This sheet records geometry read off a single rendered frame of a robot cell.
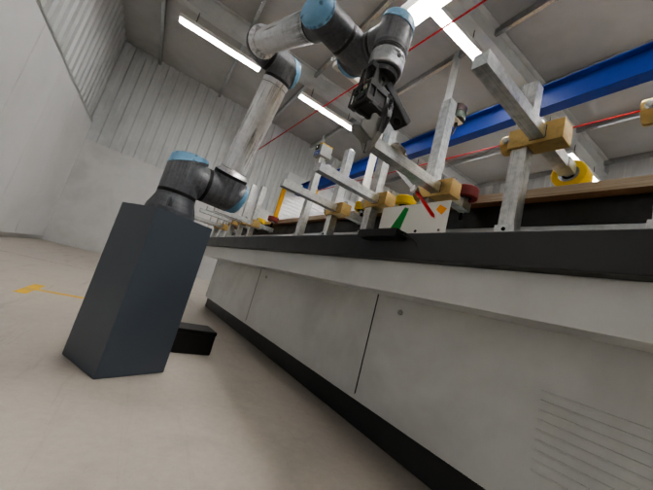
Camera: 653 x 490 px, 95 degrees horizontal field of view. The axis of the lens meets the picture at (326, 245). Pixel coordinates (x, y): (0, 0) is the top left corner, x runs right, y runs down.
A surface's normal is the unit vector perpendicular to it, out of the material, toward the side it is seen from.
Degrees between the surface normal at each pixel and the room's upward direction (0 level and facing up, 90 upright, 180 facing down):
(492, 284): 90
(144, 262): 90
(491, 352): 90
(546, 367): 90
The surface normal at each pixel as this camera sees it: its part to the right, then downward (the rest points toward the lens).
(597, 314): -0.78, -0.31
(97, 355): -0.45, -0.27
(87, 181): 0.51, 0.00
